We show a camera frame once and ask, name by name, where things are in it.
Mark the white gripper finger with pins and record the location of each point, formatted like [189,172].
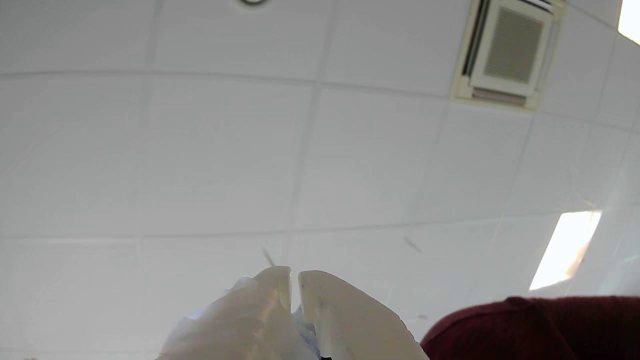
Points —
[350,325]
[240,320]

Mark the dark red garment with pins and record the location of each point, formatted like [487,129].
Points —
[540,330]

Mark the rectangular ceiling light panel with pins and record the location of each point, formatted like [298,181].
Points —
[631,20]
[565,250]

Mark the ceiling air conditioner vent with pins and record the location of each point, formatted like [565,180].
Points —
[510,50]

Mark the round ceiling sensor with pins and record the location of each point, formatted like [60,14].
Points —
[253,2]

